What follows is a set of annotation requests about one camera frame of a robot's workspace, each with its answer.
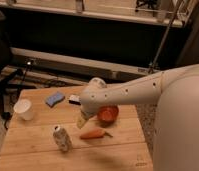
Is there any speckled metal can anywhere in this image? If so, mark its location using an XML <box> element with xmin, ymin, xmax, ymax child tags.
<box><xmin>53</xmin><ymin>125</ymin><xmax>72</xmax><ymax>152</ymax></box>

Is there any black office chair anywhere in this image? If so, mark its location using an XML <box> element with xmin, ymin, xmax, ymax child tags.
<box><xmin>0</xmin><ymin>9</ymin><xmax>37</xmax><ymax>129</ymax></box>

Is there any orange pepper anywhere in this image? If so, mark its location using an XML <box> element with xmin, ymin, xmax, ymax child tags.
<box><xmin>80</xmin><ymin>129</ymin><xmax>111</xmax><ymax>139</ymax></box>

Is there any metal pole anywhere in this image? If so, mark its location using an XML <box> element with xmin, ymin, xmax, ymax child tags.
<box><xmin>148</xmin><ymin>0</ymin><xmax>183</xmax><ymax>74</ymax></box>

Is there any black and white eraser block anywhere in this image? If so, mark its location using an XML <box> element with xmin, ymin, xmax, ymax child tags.
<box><xmin>69</xmin><ymin>94</ymin><xmax>80</xmax><ymax>105</ymax></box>

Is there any white baseboard heater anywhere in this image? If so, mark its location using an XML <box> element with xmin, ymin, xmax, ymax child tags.
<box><xmin>10</xmin><ymin>46</ymin><xmax>161</xmax><ymax>83</ymax></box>

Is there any blue sponge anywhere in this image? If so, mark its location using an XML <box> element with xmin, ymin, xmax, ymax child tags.
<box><xmin>45</xmin><ymin>92</ymin><xmax>65</xmax><ymax>107</ymax></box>

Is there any orange bowl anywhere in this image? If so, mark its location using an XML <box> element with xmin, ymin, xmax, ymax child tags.
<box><xmin>97</xmin><ymin>106</ymin><xmax>119</xmax><ymax>123</ymax></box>

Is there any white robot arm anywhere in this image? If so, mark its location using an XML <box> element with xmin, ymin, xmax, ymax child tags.
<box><xmin>77</xmin><ymin>64</ymin><xmax>199</xmax><ymax>171</ymax></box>

